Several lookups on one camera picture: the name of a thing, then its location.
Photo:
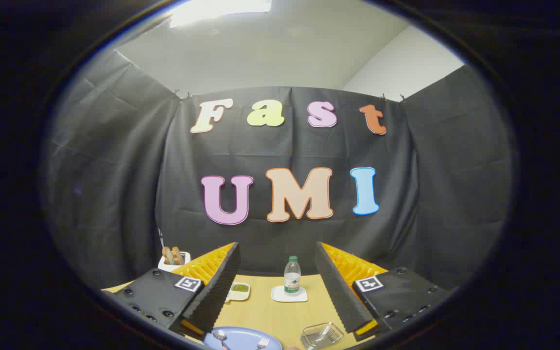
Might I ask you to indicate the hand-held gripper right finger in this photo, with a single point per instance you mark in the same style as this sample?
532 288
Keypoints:
343 296

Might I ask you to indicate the cream toaster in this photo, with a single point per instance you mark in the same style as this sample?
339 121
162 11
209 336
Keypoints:
166 266

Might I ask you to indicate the clear green-cap water bottle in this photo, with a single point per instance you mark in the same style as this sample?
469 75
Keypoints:
292 277

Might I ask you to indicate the metal drain basket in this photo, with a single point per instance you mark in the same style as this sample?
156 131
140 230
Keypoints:
321 335

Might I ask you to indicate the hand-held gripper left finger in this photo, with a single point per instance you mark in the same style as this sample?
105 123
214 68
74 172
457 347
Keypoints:
217 291

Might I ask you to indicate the toasted bread slice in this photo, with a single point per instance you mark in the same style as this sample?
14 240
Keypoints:
177 254
166 255

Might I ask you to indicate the blue round plate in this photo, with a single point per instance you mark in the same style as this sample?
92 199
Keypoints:
243 338

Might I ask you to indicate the white divided bean dish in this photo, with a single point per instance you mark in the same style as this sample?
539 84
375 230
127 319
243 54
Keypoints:
239 290

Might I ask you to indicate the ceiling light panel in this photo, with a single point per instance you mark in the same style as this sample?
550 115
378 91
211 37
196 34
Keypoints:
221 9

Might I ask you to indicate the white square coaster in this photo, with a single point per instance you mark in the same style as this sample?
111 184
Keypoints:
278 294

